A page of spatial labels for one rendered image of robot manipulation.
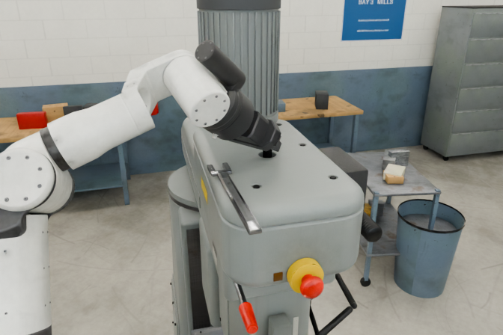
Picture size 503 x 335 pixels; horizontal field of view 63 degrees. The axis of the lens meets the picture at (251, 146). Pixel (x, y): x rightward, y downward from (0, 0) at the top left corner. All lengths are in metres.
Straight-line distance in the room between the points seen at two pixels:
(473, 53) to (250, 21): 5.05
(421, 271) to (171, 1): 3.70
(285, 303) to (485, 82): 5.39
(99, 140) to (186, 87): 0.14
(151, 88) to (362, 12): 5.12
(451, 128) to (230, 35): 5.22
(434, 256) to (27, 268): 2.99
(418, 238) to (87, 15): 3.95
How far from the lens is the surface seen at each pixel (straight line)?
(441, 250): 3.31
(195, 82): 0.59
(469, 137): 6.24
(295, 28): 5.30
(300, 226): 0.68
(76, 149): 0.59
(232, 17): 0.93
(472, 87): 5.99
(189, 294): 1.48
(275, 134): 0.74
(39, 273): 0.60
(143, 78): 0.62
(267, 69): 0.97
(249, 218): 0.60
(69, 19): 5.01
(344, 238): 0.73
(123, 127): 0.59
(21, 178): 0.56
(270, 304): 0.94
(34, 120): 4.68
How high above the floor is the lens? 2.21
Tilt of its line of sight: 21 degrees down
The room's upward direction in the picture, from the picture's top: straight up
